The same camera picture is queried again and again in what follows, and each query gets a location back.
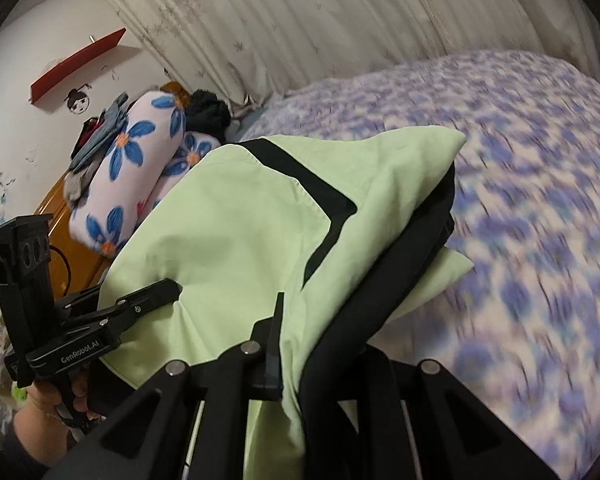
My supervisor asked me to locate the upper blue flower pillow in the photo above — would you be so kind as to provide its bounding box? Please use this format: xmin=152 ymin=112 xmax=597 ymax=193
xmin=69 ymin=90 xmax=185 ymax=258

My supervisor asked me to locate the light green and black garment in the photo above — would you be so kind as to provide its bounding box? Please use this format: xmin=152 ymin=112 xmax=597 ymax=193
xmin=97 ymin=123 xmax=477 ymax=480

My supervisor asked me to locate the blue flower pillow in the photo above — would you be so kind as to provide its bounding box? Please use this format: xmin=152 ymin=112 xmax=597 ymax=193
xmin=69 ymin=90 xmax=185 ymax=258
xmin=136 ymin=131 xmax=221 ymax=226

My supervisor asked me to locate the purple cat print blanket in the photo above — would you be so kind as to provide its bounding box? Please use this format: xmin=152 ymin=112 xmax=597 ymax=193
xmin=247 ymin=51 xmax=600 ymax=479

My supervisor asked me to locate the cream patterned curtain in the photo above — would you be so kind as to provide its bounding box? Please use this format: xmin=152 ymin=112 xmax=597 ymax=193
xmin=106 ymin=0 xmax=600 ymax=104

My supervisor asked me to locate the red wall shelf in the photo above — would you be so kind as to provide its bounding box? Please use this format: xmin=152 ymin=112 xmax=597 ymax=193
xmin=30 ymin=27 xmax=126 ymax=104

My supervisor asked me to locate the black fuzzy item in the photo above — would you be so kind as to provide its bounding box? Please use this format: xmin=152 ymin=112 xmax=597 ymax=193
xmin=185 ymin=90 xmax=232 ymax=144

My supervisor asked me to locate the wooden headboard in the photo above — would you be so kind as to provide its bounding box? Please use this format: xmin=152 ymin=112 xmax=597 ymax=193
xmin=35 ymin=177 xmax=110 ymax=299

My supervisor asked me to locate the grey folded clothes pile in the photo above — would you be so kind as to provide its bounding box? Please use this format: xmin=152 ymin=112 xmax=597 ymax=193
xmin=62 ymin=92 xmax=129 ymax=209

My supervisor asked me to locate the person's left hand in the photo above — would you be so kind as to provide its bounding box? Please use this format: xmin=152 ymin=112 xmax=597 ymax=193
xmin=12 ymin=374 xmax=104 ymax=466

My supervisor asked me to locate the lower blue flower pillow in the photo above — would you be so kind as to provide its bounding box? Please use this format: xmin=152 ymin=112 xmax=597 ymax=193
xmin=136 ymin=131 xmax=221 ymax=226

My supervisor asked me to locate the cartoon face wall sticker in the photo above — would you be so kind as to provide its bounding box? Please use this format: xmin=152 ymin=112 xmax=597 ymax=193
xmin=65 ymin=84 xmax=92 ymax=115

